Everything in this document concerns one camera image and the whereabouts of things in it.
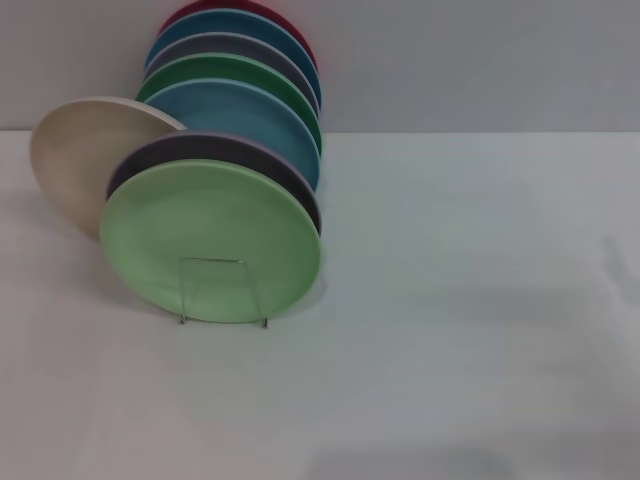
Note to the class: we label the light green plate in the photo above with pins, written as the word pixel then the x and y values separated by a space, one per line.
pixel 210 220

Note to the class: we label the light blue plate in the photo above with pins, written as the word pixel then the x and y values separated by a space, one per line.
pixel 240 115

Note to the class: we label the purple plate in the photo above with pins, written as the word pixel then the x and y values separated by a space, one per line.
pixel 200 147

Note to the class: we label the dark green plate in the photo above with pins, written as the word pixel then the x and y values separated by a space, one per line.
pixel 215 65

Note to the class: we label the red plate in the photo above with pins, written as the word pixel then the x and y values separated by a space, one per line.
pixel 300 30

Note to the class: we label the grey plate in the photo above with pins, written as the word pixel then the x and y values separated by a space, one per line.
pixel 225 45

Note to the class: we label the teal plate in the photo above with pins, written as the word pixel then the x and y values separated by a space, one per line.
pixel 235 25

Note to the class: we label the beige plate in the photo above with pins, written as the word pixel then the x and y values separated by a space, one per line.
pixel 75 155

